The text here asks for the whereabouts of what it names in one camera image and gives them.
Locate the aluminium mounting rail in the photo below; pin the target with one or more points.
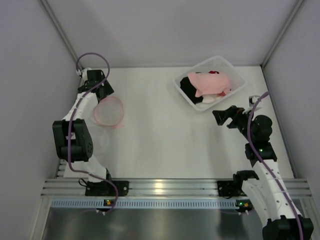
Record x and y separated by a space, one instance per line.
62 186

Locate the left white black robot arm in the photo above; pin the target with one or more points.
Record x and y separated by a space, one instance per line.
72 138

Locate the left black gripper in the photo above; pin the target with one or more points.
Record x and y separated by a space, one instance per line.
104 88

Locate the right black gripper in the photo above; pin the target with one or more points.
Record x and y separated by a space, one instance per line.
233 118

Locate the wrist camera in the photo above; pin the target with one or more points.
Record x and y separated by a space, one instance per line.
83 73
252 100

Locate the white plastic basket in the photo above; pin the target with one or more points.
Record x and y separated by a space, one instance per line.
215 63

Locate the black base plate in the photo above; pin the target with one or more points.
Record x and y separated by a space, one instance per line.
104 189
228 189

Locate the pink trimmed mesh laundry bag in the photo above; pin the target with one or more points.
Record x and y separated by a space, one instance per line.
109 112

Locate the pink bra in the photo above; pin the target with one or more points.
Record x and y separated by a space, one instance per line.
210 84

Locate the black garment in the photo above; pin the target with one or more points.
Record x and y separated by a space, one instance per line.
190 91

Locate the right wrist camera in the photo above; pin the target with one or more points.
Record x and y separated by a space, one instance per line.
252 100

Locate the perforated white cable duct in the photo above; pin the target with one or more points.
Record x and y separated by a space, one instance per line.
139 203

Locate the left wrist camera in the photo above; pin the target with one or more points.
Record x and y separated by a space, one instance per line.
83 73

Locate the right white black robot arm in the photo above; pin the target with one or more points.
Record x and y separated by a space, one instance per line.
263 184

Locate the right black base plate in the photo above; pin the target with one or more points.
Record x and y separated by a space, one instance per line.
228 189

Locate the red garment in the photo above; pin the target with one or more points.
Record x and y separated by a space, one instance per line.
213 72

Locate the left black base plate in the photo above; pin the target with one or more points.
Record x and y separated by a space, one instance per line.
104 189

